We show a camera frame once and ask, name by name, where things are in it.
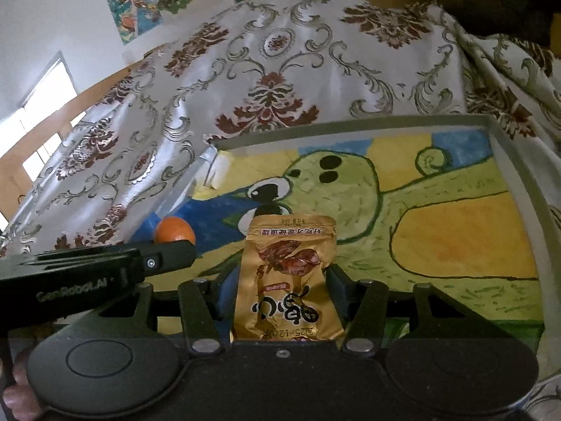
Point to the person's left hand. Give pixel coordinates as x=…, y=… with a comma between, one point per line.
x=19, y=377

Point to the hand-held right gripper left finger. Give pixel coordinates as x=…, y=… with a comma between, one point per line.
x=225, y=298

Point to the floral printed cloth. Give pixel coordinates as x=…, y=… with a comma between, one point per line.
x=307, y=74

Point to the dark quilted cushion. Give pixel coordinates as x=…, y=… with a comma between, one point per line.
x=499, y=0

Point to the gold snack packet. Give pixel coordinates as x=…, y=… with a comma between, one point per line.
x=287, y=280

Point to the orange fruit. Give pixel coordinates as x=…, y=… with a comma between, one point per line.
x=174, y=230

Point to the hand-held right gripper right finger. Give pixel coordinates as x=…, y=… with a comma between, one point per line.
x=339, y=294

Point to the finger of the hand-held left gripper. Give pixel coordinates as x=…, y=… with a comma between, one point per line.
x=168, y=259

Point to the window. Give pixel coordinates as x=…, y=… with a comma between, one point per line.
x=39, y=109

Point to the grey tray with cartoon painting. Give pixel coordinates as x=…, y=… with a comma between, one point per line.
x=416, y=210

